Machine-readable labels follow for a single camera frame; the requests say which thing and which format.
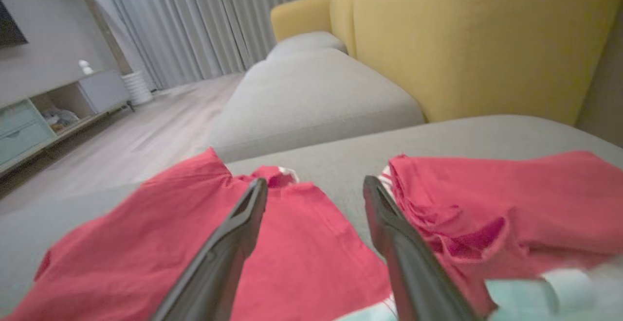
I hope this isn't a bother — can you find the clutter in cabinet shelf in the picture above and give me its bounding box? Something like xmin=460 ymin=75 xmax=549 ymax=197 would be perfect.
xmin=41 ymin=107 xmax=79 ymax=132

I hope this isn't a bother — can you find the yellow and grey sofa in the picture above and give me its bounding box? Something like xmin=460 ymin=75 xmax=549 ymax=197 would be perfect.
xmin=207 ymin=0 xmax=623 ymax=164

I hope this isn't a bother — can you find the plain red garment white trim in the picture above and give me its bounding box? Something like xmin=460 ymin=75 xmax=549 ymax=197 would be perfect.
xmin=4 ymin=147 xmax=395 ymax=321

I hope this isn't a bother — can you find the red jersey with number print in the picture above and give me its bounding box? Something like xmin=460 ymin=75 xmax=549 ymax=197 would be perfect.
xmin=379 ymin=150 xmax=623 ymax=321

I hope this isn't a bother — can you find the potted tree in white pot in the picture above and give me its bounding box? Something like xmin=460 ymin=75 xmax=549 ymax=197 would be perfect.
xmin=58 ymin=0 xmax=155 ymax=107

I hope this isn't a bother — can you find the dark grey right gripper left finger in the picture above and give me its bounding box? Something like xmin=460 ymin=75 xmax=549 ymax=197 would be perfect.
xmin=151 ymin=178 xmax=268 ymax=321

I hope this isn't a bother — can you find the black wall television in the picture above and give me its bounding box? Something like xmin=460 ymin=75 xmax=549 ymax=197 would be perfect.
xmin=0 ymin=0 xmax=29 ymax=49

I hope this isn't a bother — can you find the long low TV cabinet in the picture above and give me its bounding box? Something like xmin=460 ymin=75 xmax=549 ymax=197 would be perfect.
xmin=0 ymin=70 xmax=132 ymax=176

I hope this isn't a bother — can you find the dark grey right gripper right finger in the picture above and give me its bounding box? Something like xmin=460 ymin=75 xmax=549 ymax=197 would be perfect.
xmin=363 ymin=175 xmax=480 ymax=321

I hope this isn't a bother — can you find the grey pleated curtain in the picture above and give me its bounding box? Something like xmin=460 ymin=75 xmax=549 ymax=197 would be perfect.
xmin=88 ymin=0 xmax=362 ymax=91

